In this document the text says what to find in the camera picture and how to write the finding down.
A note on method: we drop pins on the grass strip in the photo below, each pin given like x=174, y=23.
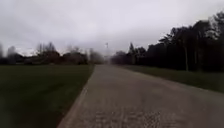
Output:
x=193, y=77

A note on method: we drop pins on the grass field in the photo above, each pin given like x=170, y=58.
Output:
x=36, y=90

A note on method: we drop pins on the pale lamp pole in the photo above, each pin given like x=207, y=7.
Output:
x=107, y=50

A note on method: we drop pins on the row of dark trees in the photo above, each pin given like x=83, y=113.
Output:
x=190, y=50

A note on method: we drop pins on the grey gravel concrete path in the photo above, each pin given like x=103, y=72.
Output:
x=133, y=103

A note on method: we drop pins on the row of distant trees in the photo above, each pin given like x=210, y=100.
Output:
x=50, y=56

